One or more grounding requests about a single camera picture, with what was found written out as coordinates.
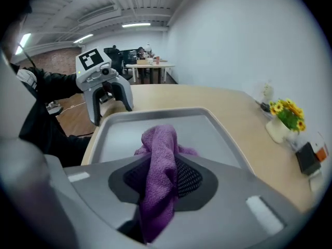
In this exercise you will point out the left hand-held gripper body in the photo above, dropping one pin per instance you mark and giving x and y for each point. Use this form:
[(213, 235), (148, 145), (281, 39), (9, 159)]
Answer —
[(90, 69)]

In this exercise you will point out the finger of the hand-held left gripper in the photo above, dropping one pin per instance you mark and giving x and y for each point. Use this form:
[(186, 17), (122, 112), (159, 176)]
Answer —
[(92, 105), (125, 92)]

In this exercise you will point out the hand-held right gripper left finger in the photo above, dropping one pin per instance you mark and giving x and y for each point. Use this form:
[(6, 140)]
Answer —
[(93, 185)]

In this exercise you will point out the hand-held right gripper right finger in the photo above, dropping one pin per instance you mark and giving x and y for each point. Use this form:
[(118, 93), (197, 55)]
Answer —
[(228, 191)]

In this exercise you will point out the black box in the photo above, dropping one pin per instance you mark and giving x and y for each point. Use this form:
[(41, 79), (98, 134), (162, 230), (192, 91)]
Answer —
[(308, 159)]

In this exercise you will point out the cardboard box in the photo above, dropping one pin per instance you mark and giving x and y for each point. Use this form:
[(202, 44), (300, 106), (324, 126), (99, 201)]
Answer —
[(142, 61)]

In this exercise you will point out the person's left forearm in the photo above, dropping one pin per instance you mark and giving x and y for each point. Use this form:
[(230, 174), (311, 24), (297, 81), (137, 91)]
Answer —
[(59, 84)]

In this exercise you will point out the purple cloth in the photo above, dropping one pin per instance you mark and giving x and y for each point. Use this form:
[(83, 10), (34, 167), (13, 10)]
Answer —
[(160, 165)]

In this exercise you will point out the orange and white box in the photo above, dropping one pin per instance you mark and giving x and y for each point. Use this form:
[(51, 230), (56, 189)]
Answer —
[(321, 149)]

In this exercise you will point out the clear plastic bottle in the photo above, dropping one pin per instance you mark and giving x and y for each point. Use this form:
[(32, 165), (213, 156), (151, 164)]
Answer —
[(267, 91)]

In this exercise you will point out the yellow sunflower bouquet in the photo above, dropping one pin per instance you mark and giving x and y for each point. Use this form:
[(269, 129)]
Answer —
[(290, 113)]

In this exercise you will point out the white vase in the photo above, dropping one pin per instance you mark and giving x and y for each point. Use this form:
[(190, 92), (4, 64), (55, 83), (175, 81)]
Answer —
[(276, 132)]

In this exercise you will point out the grey tray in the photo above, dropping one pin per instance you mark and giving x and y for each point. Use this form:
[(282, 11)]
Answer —
[(124, 139)]

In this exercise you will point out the white desk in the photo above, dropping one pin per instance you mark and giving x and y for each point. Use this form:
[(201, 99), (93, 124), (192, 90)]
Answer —
[(149, 66)]

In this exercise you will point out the long ceiling light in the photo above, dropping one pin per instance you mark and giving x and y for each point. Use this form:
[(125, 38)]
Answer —
[(136, 25), (83, 38), (23, 43)]

